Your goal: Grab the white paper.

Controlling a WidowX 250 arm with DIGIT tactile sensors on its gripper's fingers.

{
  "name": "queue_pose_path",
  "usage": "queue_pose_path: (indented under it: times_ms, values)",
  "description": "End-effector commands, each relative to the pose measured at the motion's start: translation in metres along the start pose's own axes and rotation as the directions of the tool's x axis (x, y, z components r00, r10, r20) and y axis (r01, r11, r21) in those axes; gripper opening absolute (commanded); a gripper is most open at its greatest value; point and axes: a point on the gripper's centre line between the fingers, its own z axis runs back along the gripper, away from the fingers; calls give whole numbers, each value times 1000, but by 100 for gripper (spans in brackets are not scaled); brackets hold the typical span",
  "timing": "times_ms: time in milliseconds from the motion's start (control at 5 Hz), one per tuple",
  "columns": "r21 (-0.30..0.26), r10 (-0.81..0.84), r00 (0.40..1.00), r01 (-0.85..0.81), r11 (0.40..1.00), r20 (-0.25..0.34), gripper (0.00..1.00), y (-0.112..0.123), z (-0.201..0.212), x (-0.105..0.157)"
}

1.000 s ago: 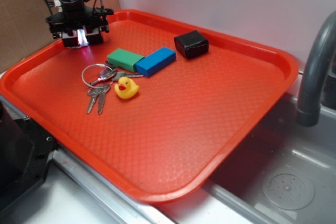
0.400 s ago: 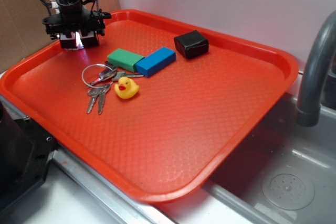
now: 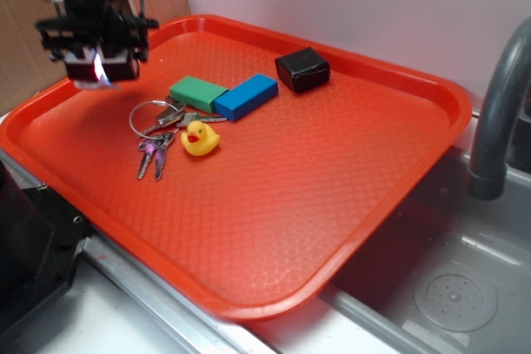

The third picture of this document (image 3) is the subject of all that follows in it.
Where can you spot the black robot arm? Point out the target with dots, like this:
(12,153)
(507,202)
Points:
(99,41)

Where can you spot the grey faucet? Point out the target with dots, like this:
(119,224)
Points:
(502,136)

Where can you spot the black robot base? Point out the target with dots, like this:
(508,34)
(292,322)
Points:
(42,236)

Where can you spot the yellow rubber duck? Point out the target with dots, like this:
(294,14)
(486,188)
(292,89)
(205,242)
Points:
(199,139)

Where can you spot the green block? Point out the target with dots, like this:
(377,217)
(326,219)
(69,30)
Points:
(196,93)

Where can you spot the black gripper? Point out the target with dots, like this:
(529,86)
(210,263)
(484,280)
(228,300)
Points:
(84,29)

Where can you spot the brown cardboard panel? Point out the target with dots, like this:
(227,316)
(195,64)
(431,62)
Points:
(25,67)

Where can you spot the grey sink basin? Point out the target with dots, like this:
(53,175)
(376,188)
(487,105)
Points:
(438,224)

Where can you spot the black block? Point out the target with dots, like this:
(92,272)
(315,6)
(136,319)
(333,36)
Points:
(303,70)

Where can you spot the silver key bunch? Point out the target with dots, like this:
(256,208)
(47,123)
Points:
(157,138)

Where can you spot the red plastic tray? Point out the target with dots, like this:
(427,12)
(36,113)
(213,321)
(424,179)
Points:
(261,224)

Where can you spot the blue block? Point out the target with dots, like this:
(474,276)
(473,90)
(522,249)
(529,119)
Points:
(246,97)

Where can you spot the sink drain cover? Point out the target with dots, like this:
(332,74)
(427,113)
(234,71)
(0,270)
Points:
(455,298)

